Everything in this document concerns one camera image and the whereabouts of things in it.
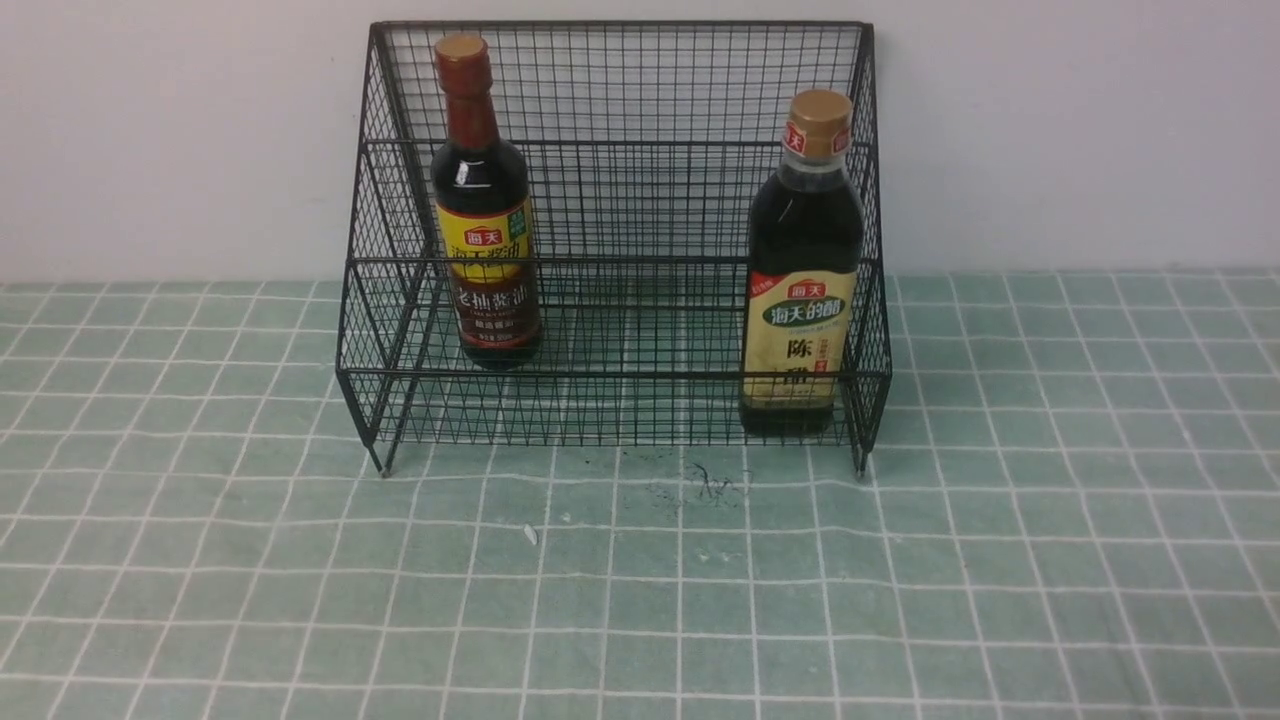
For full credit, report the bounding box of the dark vinegar bottle yellow label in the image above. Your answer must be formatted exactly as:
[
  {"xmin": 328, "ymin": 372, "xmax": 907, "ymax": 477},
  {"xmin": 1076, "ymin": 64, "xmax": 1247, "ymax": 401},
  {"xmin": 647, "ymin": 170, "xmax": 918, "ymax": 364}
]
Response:
[{"xmin": 739, "ymin": 88, "xmax": 867, "ymax": 437}]

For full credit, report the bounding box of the soy sauce bottle red label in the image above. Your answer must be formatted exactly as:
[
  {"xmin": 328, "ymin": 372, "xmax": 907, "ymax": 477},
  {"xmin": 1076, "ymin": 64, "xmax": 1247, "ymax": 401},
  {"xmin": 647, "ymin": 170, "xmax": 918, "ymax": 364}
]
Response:
[{"xmin": 430, "ymin": 33, "xmax": 543, "ymax": 372}]

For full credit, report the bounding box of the green checked tablecloth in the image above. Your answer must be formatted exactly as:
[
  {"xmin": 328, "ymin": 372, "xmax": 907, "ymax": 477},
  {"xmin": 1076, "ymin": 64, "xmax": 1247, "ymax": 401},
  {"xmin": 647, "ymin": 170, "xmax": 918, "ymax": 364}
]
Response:
[{"xmin": 3, "ymin": 270, "xmax": 1277, "ymax": 719}]

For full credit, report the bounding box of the black wire mesh rack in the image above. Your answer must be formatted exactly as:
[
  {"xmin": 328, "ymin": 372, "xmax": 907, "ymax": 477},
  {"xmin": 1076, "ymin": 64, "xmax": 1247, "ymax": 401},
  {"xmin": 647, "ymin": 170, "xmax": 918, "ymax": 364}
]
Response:
[{"xmin": 335, "ymin": 20, "xmax": 893, "ymax": 474}]

